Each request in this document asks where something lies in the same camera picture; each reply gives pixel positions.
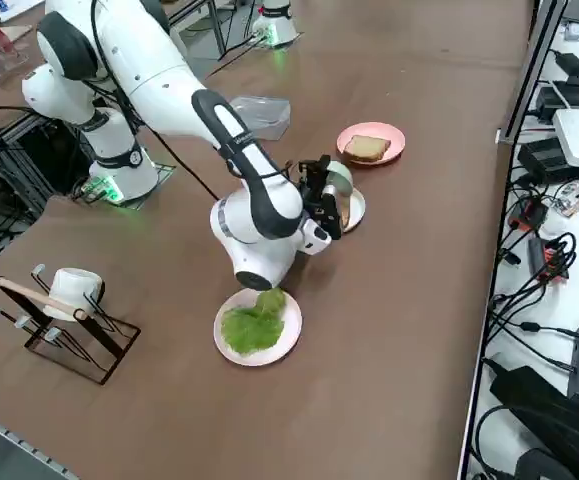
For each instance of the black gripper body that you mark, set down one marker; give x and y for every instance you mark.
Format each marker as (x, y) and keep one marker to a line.
(314, 200)

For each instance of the pale green bowl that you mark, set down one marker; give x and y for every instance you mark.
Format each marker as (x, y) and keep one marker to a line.
(341, 177)

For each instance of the bread slice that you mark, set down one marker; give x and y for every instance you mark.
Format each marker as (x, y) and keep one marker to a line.
(366, 148)
(345, 212)

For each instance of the green lettuce leaf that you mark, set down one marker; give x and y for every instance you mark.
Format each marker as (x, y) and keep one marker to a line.
(251, 327)

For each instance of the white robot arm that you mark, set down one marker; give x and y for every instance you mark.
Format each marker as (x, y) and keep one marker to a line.
(159, 75)
(275, 20)

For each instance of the white round plate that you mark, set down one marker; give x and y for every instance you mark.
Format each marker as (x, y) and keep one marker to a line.
(358, 210)

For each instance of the pink round plate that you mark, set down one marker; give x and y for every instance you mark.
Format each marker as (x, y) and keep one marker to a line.
(389, 137)

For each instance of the pale plate under lettuce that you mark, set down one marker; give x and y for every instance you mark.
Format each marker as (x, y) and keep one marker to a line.
(269, 355)

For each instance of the clear plastic container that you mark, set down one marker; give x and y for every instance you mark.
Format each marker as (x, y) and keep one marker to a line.
(269, 117)

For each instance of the black power adapter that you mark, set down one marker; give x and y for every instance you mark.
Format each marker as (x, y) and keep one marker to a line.
(541, 155)

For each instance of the black device with red plugs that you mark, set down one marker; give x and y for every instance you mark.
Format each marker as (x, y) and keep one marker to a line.
(544, 260)

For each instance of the white cup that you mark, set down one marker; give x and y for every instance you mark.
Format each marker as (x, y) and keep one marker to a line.
(71, 290)

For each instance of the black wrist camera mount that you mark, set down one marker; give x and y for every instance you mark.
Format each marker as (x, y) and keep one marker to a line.
(331, 217)

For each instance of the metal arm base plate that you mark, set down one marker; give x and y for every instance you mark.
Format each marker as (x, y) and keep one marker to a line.
(161, 175)

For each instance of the aluminium camera post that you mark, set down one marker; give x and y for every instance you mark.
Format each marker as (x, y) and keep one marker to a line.
(531, 70)

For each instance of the black aluminium frame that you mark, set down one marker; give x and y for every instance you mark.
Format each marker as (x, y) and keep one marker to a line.
(29, 150)

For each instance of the aluminium table rail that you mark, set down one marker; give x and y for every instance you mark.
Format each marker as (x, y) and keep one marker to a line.
(9, 445)

